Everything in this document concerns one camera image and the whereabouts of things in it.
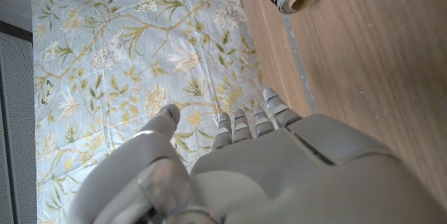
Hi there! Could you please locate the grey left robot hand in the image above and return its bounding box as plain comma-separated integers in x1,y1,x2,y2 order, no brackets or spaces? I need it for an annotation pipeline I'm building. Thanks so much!
66,87,447,224

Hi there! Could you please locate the floral print backdrop cloth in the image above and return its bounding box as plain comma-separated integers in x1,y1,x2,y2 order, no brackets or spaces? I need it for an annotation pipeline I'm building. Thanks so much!
31,0,267,224

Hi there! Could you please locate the grey perforated panel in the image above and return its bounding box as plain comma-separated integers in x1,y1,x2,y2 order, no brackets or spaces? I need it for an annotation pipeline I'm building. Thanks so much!
0,21,38,224

